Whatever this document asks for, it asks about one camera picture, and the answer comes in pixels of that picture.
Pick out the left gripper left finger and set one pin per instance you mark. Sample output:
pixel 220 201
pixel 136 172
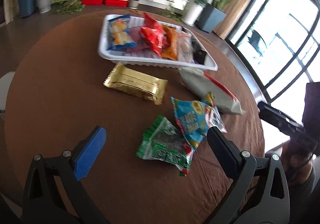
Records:
pixel 87 151

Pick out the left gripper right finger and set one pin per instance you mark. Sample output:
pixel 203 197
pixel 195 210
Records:
pixel 237 165

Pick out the light blue panda snack bag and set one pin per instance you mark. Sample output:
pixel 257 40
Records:
pixel 194 118

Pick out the green snack packet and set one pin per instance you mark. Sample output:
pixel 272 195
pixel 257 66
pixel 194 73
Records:
pixel 164 142

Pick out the gold snack bar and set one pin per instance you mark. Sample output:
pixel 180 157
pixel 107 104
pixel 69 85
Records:
pixel 136 83

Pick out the white red floral snack packet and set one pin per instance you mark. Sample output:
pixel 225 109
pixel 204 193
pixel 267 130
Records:
pixel 201 83

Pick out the orange snack bag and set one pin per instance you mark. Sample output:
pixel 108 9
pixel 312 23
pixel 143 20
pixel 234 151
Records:
pixel 170 51

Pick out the right hand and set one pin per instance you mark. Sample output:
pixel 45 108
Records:
pixel 296 162

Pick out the brown tablecloth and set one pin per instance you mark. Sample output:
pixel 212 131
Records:
pixel 57 97

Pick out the outdoor balcony chair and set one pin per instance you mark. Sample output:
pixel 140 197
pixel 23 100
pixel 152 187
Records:
pixel 257 42

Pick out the black snack bag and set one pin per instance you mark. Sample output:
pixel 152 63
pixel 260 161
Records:
pixel 199 54

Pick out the blue yellow cake snack bag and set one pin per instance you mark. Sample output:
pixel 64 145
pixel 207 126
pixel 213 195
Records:
pixel 119 34

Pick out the white plastic tray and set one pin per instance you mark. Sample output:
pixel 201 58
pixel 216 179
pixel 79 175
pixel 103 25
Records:
pixel 148 57

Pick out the white translucent snack packet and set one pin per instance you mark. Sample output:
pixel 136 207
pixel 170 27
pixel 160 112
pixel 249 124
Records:
pixel 184 47

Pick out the purple snack packet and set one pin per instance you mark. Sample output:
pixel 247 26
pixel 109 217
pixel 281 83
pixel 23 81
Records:
pixel 140 44

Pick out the red snack bag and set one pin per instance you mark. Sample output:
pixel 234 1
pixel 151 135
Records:
pixel 153 34

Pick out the white tall planter with plant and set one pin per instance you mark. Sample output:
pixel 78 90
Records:
pixel 192 10

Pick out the left red storage box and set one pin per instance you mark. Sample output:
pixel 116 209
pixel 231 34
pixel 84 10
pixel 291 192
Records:
pixel 92 2

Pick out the red storage box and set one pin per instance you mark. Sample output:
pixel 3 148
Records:
pixel 117 3
pixel 92 2

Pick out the right red storage box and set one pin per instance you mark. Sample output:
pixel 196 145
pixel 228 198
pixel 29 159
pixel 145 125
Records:
pixel 117 3

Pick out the small white pot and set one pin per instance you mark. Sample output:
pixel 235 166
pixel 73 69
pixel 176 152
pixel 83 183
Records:
pixel 133 4

